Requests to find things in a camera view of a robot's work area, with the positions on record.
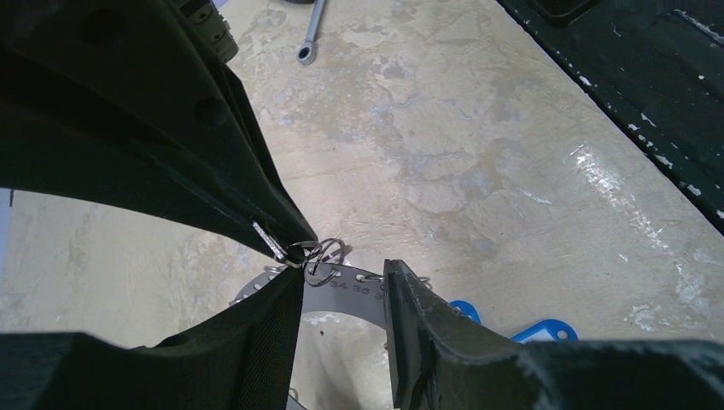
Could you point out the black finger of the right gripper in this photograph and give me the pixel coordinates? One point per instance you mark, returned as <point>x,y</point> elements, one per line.
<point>132,104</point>

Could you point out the large keyring with keys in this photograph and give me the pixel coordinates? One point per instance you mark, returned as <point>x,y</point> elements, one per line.
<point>345,289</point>

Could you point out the blue plastic key tag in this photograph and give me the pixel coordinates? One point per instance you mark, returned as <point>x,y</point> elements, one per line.
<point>547,330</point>

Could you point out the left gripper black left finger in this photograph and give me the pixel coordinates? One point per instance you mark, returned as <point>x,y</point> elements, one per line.
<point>241,358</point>

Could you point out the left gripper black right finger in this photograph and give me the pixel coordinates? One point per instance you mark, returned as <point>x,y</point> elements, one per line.
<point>441,359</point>

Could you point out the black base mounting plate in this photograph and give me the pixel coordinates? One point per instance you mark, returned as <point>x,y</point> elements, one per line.
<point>656,69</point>

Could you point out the silver wrench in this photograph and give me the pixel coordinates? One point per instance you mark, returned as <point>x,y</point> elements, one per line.
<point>307,53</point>

